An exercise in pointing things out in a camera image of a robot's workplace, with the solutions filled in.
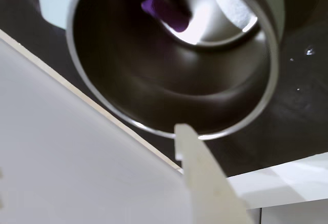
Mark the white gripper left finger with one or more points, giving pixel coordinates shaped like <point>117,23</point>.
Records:
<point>1,188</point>

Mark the purple ribbed pen grip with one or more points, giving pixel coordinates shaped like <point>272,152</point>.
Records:
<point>169,13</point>

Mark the pale green steel cup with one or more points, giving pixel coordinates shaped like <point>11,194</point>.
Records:
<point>153,80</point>

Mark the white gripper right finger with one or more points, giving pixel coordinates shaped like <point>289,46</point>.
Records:
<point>205,178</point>

